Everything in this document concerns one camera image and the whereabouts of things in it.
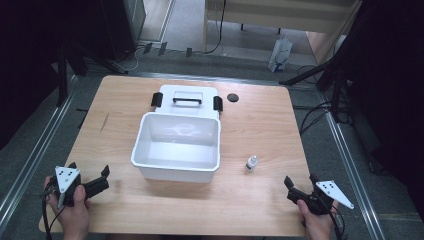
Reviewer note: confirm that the person's right hand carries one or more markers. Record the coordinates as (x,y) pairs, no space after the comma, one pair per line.
(316,225)

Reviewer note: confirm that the dark cabinet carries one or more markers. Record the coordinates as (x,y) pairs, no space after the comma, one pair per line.
(120,26)

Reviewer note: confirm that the white paper bag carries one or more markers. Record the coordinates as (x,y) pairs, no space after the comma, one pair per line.
(280,55)

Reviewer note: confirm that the person's left hand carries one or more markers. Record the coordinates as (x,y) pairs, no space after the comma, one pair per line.
(71,216)

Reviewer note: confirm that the light wooden bench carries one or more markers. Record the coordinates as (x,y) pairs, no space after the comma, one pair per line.
(283,15)

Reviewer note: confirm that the white plastic storage box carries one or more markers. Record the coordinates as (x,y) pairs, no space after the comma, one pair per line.
(176,156)

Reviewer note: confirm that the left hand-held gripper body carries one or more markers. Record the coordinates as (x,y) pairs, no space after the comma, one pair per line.
(95,187)

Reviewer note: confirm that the small clear dropper bottle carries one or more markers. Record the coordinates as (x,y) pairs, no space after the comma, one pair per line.
(251,164)

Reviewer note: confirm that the metal floor rail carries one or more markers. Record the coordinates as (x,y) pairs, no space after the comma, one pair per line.
(353,180)
(36,153)

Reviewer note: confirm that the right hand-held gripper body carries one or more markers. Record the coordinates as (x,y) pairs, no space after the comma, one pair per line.
(313,200)

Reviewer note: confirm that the black round table grommet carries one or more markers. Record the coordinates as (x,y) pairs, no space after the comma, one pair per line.
(232,97)

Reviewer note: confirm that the black metal stand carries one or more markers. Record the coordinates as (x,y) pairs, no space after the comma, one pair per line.
(335,83)
(62,76)

